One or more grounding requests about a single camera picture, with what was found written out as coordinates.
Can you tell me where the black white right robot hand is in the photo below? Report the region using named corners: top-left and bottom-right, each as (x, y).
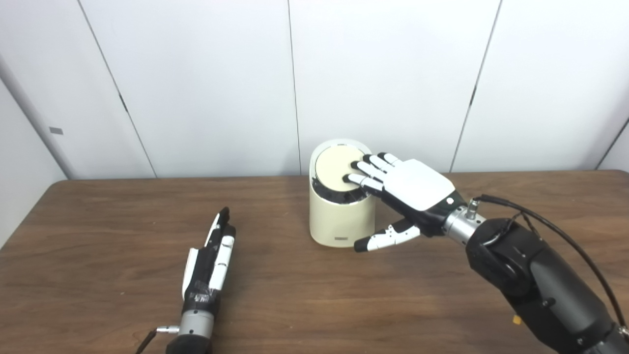
top-left (343, 152), bottom-right (467, 253)

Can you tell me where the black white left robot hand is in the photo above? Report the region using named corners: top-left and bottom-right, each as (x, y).
top-left (181, 207), bottom-right (237, 315)

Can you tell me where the cream round bin lid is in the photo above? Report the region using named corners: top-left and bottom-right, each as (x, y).
top-left (315, 146), bottom-right (374, 191)

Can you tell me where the cream-colored round bin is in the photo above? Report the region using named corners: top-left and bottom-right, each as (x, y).
top-left (309, 139), bottom-right (376, 248)

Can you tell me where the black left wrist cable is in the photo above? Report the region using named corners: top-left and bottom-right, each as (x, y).
top-left (135, 325), bottom-right (180, 354)

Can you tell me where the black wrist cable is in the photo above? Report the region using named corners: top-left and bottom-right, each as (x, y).
top-left (135, 325), bottom-right (180, 354)
top-left (467, 195), bottom-right (627, 330)

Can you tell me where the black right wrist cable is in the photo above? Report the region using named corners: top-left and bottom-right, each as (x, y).
top-left (467, 195), bottom-right (627, 330)

